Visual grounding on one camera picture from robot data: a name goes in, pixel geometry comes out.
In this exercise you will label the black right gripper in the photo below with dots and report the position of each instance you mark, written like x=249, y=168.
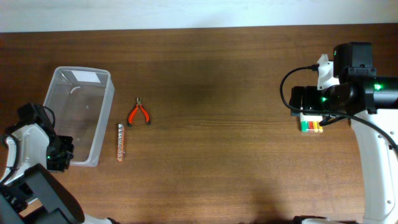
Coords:
x=308, y=94

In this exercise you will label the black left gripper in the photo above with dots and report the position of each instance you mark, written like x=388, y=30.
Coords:
x=64, y=164

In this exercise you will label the colourful bit set case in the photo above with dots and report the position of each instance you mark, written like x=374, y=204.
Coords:
x=310, y=123

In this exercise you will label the clear plastic container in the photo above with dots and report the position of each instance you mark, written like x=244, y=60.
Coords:
x=81, y=99

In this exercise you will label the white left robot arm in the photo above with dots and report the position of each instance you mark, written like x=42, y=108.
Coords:
x=29, y=191

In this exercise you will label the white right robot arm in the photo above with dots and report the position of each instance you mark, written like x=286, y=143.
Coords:
x=348, y=87

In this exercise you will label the orange socket rail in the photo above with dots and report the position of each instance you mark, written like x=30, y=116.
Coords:
x=120, y=152

